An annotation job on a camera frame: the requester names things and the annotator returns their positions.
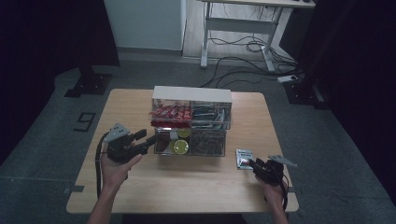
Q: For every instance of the pile of red packets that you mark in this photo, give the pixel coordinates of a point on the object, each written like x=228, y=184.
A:
x=171, y=113

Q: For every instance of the small yellow-green round lid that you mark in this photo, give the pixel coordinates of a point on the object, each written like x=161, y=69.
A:
x=184, y=133

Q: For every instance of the grey tape strip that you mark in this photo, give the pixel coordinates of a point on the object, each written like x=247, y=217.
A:
x=74, y=189
x=294, y=189

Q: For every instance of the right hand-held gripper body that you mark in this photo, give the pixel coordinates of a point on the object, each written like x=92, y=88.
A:
x=271, y=174

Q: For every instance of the person's left hand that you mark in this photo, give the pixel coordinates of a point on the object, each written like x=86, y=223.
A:
x=115, y=174

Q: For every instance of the white power strip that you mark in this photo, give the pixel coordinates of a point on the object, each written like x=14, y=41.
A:
x=287, y=78

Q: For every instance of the pile of dark clips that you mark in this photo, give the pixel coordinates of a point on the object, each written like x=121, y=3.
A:
x=207, y=143

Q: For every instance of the person's right hand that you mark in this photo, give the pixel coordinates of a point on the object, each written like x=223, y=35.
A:
x=274, y=193

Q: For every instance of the pile of grey packets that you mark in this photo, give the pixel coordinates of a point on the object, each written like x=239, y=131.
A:
x=208, y=116

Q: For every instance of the black stand with flat base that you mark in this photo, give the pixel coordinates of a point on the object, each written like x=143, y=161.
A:
x=90, y=83
x=306, y=90

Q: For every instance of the white-topped clear drawer organizer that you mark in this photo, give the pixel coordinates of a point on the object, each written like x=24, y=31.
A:
x=191, y=93

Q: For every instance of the large yellow-green round lid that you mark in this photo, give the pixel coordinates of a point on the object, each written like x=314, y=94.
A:
x=179, y=146

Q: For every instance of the white cabinet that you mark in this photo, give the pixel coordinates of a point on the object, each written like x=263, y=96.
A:
x=143, y=25

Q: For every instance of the grey blue-striped sachet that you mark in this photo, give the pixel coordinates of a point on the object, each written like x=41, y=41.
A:
x=243, y=157

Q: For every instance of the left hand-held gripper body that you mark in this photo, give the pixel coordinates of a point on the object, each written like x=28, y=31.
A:
x=120, y=151

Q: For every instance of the white metal-frame desk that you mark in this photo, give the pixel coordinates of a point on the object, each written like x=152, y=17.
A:
x=239, y=25

